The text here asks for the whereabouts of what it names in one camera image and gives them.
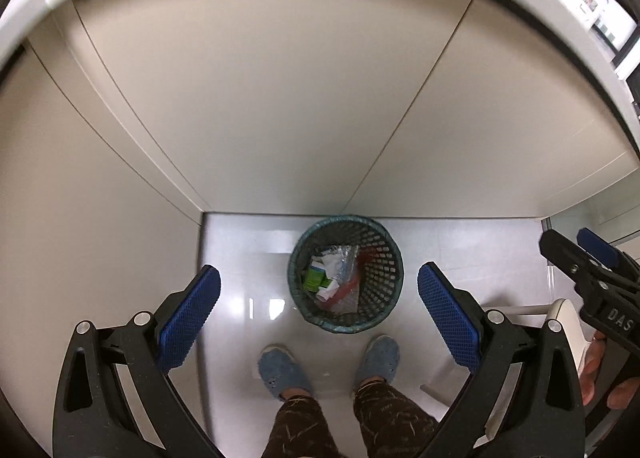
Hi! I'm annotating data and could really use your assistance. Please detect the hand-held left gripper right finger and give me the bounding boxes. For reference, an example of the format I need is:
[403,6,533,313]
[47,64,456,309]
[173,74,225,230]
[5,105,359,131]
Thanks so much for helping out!
[417,262,586,458]

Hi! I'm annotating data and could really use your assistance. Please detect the blue slipper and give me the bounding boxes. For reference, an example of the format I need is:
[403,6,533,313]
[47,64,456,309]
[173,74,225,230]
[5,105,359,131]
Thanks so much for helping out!
[257,344,313,400]
[355,335,401,385]

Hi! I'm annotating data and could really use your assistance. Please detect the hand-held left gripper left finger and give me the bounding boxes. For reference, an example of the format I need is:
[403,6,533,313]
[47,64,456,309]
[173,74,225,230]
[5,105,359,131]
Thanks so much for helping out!
[52,264,222,458]

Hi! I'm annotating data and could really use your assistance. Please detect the person's leg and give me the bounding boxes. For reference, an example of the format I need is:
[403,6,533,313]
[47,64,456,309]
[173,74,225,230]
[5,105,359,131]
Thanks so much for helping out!
[260,388,341,458]
[352,377,441,458]

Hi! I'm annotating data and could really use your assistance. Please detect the red mesh net bag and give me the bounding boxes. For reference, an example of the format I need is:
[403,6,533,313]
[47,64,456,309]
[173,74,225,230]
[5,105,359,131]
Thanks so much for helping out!
[325,248,382,309]

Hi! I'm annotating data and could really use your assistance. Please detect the clear bubble wrap sheet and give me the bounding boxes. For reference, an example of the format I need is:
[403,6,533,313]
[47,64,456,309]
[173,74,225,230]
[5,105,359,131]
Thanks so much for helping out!
[312,245,363,314]

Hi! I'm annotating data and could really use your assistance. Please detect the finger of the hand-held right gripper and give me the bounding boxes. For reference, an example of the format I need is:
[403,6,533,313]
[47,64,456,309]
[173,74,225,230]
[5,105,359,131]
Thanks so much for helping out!
[576,228,621,268]
[539,229,598,286]

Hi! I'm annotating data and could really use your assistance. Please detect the person's right hand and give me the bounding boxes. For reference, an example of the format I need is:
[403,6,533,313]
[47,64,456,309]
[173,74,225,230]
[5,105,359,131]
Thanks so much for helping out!
[580,331,640,409]

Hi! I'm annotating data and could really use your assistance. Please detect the person's left leg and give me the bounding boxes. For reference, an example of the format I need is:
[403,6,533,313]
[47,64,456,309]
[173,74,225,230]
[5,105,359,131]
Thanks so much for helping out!
[260,388,341,458]

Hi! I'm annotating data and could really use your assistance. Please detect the cream chair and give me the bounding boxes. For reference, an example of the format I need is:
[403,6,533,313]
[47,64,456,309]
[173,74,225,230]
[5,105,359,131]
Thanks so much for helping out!
[420,298,591,439]

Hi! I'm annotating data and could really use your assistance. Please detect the person's right leg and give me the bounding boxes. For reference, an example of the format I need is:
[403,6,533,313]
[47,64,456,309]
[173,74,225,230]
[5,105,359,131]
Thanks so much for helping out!
[352,377,441,458]

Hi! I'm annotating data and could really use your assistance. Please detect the beige cabinet door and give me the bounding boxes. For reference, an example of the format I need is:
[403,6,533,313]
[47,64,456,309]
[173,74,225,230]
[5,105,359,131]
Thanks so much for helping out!
[70,0,476,213]
[0,46,203,458]
[345,0,640,219]

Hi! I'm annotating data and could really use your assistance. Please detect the green medicine box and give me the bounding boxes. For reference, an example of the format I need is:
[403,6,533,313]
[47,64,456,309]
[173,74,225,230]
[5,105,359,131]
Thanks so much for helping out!
[301,258,333,291]

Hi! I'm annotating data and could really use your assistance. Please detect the dark mesh trash basket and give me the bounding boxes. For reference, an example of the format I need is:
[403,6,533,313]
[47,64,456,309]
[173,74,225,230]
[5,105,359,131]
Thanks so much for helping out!
[287,215,405,334]

